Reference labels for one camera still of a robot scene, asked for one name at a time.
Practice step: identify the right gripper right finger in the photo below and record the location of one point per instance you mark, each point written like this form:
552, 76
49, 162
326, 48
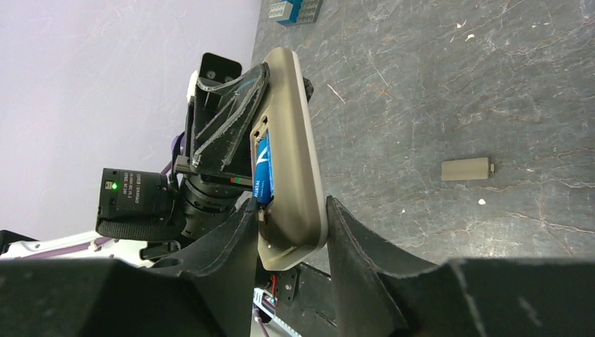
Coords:
381, 290

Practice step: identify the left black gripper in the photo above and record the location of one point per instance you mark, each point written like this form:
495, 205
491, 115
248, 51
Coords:
216, 144

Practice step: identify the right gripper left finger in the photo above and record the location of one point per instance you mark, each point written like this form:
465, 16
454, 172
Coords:
205, 289

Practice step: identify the beige remote control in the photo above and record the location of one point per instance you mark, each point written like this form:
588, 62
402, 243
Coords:
294, 225

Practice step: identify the blue battery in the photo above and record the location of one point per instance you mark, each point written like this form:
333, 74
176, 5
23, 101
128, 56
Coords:
263, 189

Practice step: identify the beige battery cover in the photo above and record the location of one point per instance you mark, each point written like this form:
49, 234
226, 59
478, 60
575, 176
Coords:
467, 169

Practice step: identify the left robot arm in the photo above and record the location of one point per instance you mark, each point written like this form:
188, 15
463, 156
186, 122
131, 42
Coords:
161, 209

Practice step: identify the grey lego brick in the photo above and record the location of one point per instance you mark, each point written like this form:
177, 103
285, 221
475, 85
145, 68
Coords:
281, 10

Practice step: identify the blue lego brick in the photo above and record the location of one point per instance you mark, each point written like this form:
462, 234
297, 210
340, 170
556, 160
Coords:
294, 17

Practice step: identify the white cable duct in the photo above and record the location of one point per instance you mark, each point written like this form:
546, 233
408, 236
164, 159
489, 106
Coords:
265, 305

